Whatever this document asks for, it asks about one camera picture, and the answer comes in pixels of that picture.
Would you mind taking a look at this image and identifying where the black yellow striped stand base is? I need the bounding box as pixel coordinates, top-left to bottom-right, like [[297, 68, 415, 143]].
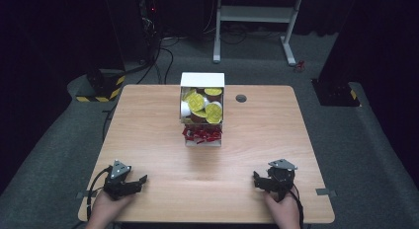
[[75, 68, 126, 104]]

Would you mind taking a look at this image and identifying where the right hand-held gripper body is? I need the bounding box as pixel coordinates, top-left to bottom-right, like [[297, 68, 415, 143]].
[[263, 158, 298, 203]]

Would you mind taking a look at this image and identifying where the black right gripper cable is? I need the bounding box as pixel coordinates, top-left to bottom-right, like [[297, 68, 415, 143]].
[[290, 184, 305, 229]]

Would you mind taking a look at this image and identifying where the pile of red packets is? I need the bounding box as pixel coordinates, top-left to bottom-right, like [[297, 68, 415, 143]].
[[182, 123, 223, 145]]

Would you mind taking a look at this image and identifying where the person's right hand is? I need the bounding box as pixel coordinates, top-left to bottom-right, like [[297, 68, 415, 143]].
[[263, 187, 302, 229]]

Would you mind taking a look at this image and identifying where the white open box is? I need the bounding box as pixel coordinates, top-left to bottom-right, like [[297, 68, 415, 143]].
[[179, 71, 226, 148]]

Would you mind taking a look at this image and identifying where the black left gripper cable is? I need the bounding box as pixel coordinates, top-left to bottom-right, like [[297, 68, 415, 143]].
[[85, 165, 113, 221]]

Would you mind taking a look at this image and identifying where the black floor cable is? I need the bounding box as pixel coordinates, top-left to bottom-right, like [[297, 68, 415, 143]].
[[135, 31, 176, 86]]

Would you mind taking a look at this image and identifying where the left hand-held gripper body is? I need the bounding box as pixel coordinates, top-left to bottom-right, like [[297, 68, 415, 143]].
[[103, 159, 136, 201]]

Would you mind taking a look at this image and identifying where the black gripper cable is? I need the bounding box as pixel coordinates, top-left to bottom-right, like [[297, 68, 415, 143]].
[[85, 165, 113, 221], [290, 184, 305, 229]]

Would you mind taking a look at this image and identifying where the dark equipment rack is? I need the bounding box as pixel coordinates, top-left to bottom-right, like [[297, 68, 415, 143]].
[[134, 0, 163, 64]]

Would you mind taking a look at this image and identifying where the white metal stand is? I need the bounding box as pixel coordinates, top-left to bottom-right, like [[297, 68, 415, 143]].
[[212, 0, 306, 67]]

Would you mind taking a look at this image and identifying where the pile of yellow-lid capsules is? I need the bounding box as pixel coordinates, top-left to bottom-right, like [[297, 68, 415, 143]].
[[180, 87, 224, 125]]

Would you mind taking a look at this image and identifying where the small red floor object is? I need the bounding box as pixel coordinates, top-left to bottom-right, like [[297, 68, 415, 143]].
[[293, 59, 306, 74]]

